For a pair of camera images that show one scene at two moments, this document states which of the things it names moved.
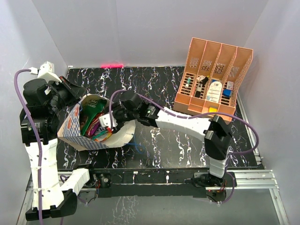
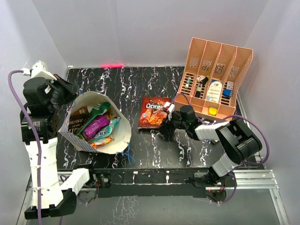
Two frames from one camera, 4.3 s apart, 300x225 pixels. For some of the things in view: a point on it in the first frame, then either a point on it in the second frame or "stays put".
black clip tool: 199,86 stays put
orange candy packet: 103,138 → 101,142
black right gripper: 116,108 → 165,126
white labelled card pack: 214,91 stays put
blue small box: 227,93 stays put
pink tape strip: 111,65 stays put
